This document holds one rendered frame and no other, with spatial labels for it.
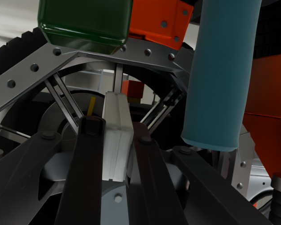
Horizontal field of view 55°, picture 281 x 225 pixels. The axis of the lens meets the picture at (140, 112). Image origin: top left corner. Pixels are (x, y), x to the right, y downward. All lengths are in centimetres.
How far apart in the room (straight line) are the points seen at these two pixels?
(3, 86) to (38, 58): 7
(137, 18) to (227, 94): 20
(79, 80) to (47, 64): 829
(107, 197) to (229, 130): 19
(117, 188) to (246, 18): 29
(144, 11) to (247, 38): 18
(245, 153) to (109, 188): 32
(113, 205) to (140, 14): 31
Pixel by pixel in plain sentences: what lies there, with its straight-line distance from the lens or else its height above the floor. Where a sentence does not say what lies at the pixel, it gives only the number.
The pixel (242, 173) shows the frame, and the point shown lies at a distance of 59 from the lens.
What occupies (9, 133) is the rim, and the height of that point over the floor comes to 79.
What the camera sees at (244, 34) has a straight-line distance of 42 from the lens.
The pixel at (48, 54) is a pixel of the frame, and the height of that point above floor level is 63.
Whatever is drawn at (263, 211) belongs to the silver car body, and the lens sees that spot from 359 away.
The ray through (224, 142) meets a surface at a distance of 40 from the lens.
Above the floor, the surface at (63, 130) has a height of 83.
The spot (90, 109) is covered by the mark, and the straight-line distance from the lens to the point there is 98.
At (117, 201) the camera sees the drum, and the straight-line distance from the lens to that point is 35.
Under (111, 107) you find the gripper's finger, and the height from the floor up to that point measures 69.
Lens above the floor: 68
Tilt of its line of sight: 3 degrees up
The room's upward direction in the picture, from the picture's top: 172 degrees counter-clockwise
